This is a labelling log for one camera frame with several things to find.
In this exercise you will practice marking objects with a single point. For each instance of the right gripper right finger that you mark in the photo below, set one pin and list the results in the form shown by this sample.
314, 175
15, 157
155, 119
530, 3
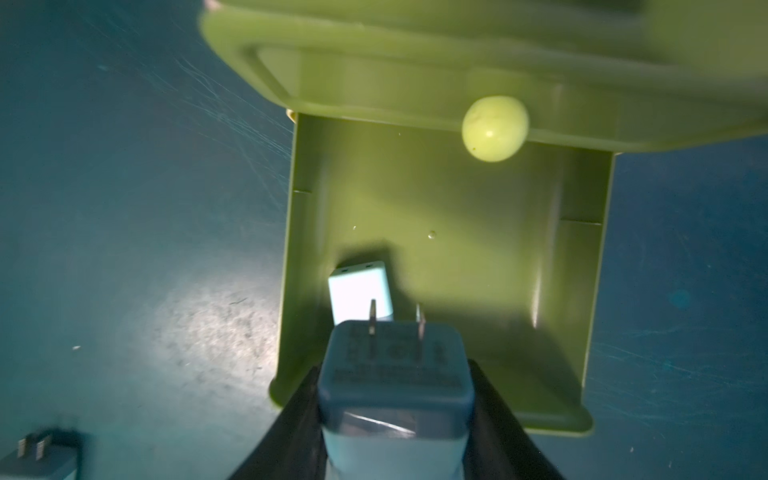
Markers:
498, 447

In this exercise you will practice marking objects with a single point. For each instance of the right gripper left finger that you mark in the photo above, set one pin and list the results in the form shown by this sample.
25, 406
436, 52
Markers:
293, 447

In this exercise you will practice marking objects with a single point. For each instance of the blue plug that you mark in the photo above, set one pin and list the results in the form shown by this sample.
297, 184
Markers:
39, 458
396, 400
353, 288

